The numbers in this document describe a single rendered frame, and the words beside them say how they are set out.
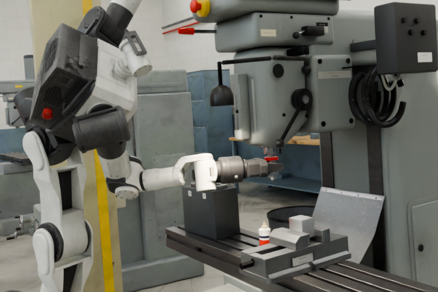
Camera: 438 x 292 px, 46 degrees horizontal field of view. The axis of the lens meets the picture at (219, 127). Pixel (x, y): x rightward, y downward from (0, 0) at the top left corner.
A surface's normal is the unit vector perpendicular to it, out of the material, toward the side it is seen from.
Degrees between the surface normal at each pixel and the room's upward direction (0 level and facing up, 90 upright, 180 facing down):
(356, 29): 90
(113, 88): 58
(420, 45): 90
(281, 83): 90
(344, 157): 90
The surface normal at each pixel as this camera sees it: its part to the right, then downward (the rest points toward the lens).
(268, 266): 0.56, 0.00
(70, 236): 0.78, -0.18
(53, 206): -0.59, 0.08
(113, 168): 0.00, 0.81
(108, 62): 0.65, -0.54
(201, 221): -0.79, 0.08
